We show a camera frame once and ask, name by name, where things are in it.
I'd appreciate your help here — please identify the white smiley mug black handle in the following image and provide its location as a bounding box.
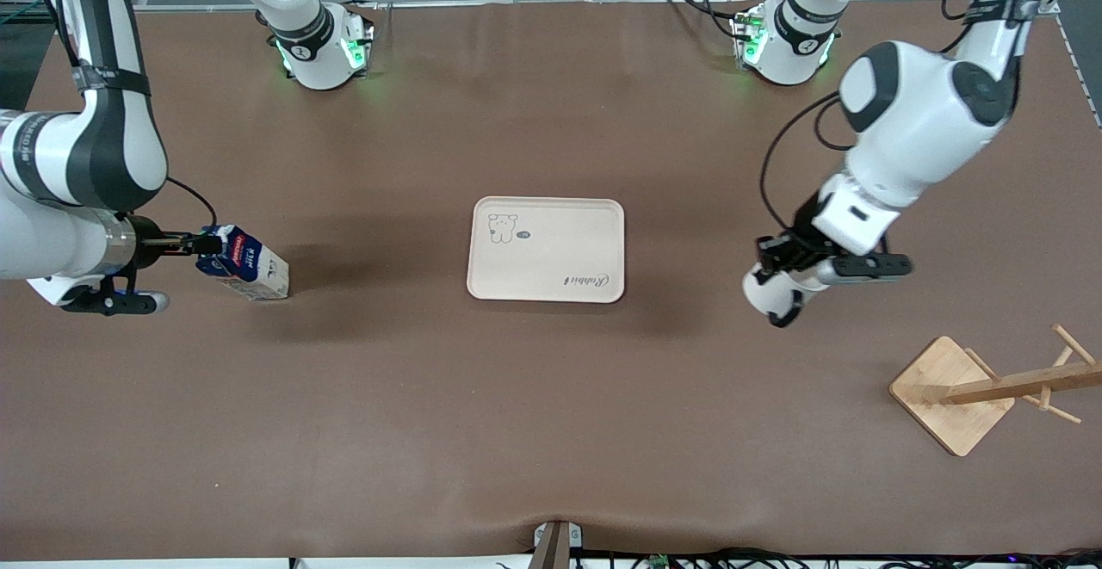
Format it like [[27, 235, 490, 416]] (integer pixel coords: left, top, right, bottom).
[[743, 261, 829, 329]]

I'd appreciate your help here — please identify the blue white milk carton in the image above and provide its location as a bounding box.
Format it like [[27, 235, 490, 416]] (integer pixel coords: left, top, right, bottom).
[[196, 225, 290, 301]]

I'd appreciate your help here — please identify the cream rectangular tray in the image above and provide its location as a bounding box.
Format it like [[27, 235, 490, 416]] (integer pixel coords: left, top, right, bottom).
[[467, 197, 626, 304]]

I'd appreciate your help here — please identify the wooden mug rack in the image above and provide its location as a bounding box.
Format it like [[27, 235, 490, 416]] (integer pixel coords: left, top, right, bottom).
[[889, 324, 1102, 457]]

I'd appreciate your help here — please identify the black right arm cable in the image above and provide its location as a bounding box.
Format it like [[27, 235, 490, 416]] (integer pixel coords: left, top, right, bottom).
[[166, 176, 218, 230]]

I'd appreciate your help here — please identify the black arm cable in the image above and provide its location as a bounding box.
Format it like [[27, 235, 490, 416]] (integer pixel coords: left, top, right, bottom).
[[166, 176, 218, 230], [759, 91, 853, 238]]

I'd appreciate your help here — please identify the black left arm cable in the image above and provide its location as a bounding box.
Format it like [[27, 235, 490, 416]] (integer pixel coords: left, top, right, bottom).
[[759, 91, 853, 238]]

